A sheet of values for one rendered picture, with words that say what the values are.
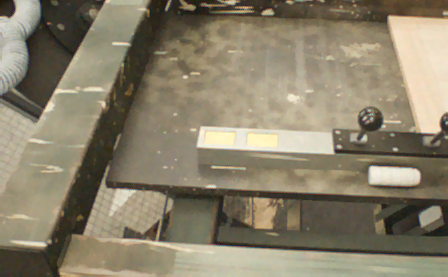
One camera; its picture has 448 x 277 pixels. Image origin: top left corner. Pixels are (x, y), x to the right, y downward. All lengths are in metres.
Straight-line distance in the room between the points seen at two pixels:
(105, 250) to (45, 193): 0.11
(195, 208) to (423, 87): 0.50
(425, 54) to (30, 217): 0.83
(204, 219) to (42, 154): 0.27
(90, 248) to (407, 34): 0.82
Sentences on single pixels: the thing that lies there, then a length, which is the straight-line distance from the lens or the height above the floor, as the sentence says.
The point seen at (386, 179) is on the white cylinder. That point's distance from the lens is 0.82.
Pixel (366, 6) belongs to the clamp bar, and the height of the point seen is 1.39.
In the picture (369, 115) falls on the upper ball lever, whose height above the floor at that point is 1.52.
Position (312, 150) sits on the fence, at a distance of 0.82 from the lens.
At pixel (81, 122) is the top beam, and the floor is 1.81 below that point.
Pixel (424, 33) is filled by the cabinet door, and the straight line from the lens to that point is 1.21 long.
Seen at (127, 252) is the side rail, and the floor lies 1.70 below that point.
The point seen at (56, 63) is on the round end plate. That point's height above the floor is 1.88.
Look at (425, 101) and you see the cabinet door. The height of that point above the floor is 1.31.
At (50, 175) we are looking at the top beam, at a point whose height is 1.82.
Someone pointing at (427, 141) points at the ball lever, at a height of 1.37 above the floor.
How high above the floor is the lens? 1.91
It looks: 22 degrees down
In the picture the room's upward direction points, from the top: 57 degrees counter-clockwise
